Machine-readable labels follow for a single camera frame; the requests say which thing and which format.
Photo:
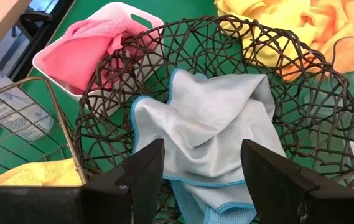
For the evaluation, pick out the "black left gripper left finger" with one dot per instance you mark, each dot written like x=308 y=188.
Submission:
x=133 y=193

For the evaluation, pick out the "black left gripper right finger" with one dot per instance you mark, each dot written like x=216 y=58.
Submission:
x=282 y=193

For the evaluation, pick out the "yellow microfiber towel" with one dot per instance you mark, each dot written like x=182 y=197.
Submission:
x=40 y=174
x=242 y=6

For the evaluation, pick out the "grey towel with blue edge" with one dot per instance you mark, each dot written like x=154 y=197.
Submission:
x=211 y=124

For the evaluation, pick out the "pink microfiber towel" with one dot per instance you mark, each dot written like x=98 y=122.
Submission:
x=108 y=28
x=71 y=62

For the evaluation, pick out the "orange microfiber towel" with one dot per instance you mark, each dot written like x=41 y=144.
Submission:
x=326 y=25

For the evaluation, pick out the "small clear water bottle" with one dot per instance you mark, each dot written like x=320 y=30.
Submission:
x=5 y=109

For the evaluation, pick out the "green table mat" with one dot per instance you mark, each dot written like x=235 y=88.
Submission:
x=189 y=7

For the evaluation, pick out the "black metal rig frame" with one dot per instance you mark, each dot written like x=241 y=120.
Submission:
x=60 y=18

